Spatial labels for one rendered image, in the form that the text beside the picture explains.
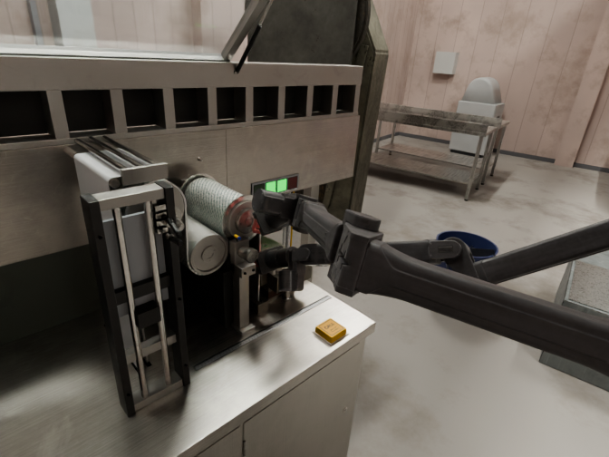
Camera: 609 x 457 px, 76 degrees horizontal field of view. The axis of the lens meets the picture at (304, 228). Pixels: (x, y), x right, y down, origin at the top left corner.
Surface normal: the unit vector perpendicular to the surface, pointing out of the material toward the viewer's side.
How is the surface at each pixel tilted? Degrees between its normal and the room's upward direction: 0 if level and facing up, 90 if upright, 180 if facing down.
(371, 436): 0
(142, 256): 90
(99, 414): 0
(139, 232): 90
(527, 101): 90
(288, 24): 90
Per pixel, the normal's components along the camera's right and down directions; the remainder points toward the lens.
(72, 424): 0.06, -0.91
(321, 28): -0.39, 0.36
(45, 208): 0.69, 0.34
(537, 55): -0.59, 0.30
